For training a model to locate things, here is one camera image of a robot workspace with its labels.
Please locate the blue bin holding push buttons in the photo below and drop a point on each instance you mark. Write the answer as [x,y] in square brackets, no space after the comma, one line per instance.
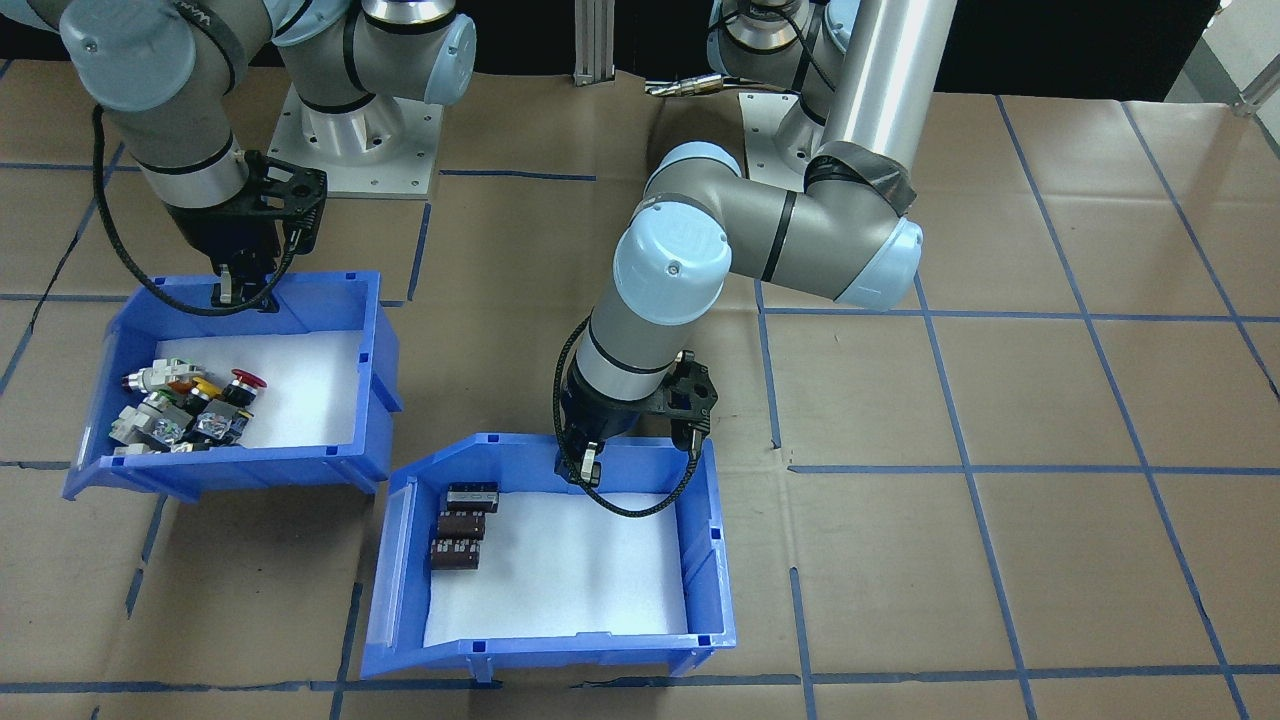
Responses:
[230,470]

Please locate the blue bin holding capacitors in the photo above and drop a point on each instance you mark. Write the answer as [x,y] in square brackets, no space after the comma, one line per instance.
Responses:
[560,655]

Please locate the silver UR5e robot arm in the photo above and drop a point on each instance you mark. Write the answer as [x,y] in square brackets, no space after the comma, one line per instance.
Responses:
[760,235]
[180,120]

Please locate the red mushroom push button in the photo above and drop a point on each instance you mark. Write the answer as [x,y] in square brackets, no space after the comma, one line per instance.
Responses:
[246,378]

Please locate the white foam liner under capacitors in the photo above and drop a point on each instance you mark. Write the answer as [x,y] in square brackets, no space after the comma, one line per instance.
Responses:
[580,570]

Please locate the yellow push button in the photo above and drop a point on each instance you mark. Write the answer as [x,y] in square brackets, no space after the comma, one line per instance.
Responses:
[207,386]

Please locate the white foam liner under buttons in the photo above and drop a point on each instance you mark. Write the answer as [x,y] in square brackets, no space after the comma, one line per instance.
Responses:
[310,390]

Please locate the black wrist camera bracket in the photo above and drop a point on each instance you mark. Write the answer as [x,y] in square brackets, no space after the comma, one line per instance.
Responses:
[300,190]
[690,395]

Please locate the black switch with blue contact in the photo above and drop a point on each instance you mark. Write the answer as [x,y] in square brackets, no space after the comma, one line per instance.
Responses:
[220,425]

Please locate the green push button switch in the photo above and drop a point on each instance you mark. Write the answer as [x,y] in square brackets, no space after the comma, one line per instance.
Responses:
[165,420]

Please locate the grey contact block switch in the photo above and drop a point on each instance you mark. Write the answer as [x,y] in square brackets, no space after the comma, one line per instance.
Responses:
[128,425]

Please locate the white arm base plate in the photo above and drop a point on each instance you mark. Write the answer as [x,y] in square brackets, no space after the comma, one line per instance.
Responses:
[765,120]
[400,170]

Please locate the aluminium frame profile bar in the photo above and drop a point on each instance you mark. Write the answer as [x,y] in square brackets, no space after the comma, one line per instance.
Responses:
[595,40]

